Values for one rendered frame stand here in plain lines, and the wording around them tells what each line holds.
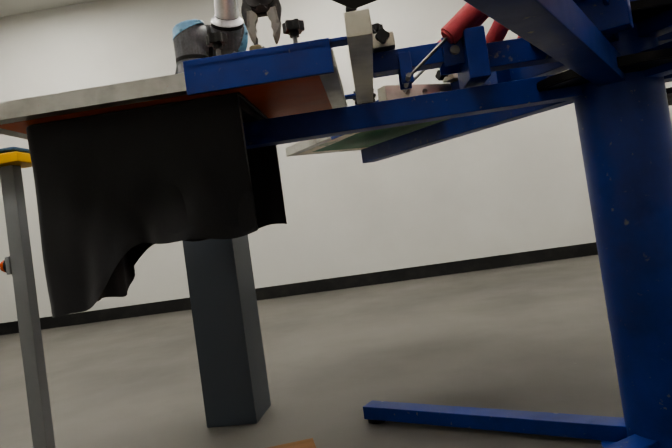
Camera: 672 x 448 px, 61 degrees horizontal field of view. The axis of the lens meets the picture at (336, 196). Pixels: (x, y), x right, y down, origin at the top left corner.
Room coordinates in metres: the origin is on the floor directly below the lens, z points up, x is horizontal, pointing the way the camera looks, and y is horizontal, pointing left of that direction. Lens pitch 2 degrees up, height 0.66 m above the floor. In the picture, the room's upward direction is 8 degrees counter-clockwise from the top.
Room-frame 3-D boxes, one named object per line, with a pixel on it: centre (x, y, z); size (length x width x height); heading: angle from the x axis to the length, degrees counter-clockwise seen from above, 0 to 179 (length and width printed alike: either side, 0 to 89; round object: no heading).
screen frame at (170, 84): (1.45, 0.34, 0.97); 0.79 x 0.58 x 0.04; 86
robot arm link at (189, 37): (2.08, 0.44, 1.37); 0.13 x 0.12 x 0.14; 107
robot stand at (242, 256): (2.07, 0.45, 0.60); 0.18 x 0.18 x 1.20; 81
